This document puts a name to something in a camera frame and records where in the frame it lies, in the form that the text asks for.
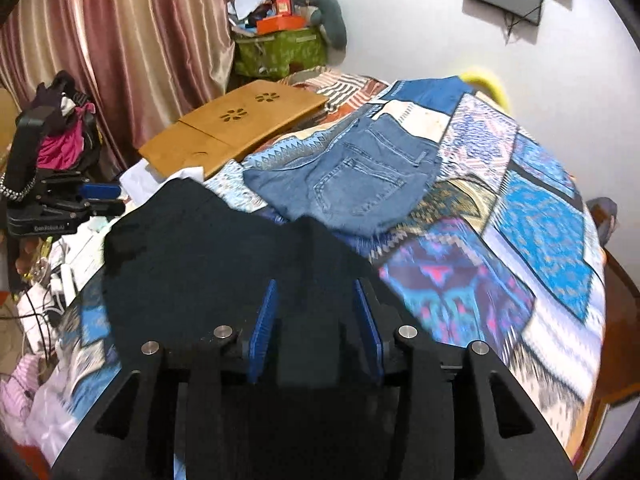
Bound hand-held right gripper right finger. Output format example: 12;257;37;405
352;278;577;480

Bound yellow round object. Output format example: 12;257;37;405
460;66;512;111

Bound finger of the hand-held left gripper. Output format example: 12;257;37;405
80;183;124;202
87;201;127;217

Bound black pants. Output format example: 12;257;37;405
102;177;416;392

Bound blue denim jeans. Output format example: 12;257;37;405
242;115;443;238

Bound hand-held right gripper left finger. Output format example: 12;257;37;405
50;279;279;480

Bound grey plush pillow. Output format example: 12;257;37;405
282;0;348;52

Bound wooden lap table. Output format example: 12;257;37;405
137;79;330;181

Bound green fabric storage box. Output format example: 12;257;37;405
232;27;328;81

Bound pink patterned cloth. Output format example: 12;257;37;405
0;355;66;456

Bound white power strip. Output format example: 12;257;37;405
47;262;81;298

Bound patchwork printed blanket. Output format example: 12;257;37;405
50;72;608;461

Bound wooden bed frame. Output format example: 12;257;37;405
570;245;640;466

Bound striped pink curtain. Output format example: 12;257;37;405
0;0;246;171

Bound pile of dark clothes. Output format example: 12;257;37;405
30;70;103;173

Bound white folded cloth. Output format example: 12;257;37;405
120;157;206;206

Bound orange box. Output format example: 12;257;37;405
255;14;307;36

